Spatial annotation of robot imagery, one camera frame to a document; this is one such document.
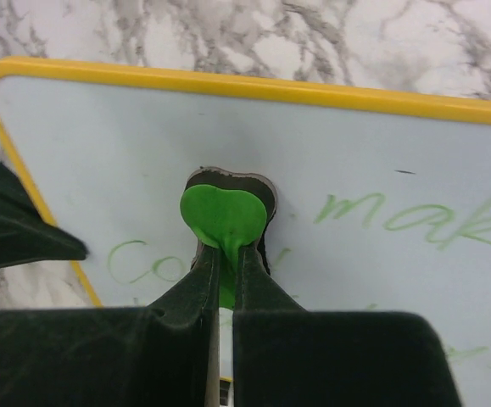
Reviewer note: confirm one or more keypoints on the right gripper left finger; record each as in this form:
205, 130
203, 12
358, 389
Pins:
162, 354

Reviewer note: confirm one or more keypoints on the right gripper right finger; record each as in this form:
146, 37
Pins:
284, 355

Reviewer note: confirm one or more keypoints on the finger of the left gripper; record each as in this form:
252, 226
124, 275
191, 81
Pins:
24, 236

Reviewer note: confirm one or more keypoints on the green whiteboard eraser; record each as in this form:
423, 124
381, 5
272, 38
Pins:
227, 211

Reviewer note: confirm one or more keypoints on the yellow framed whiteboard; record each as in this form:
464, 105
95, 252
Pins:
384, 198

